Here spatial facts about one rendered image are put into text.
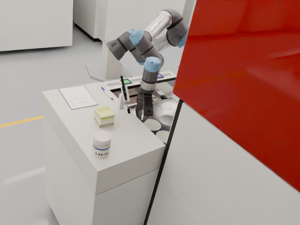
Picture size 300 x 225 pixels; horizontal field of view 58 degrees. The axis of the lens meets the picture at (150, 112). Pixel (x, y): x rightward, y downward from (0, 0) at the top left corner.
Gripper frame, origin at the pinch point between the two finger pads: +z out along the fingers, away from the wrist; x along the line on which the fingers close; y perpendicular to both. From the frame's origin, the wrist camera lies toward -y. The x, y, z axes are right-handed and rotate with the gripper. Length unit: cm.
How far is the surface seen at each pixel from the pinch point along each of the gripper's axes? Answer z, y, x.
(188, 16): 52, 453, -153
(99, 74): 10, 68, 23
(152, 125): 1.6, 0.2, -6.0
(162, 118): 1.7, 7.4, -13.2
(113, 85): -4.3, 28.3, 15.2
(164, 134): 1.7, -6.7, -11.6
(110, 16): 40, 328, 11
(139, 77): -4.4, 42.2, -2.0
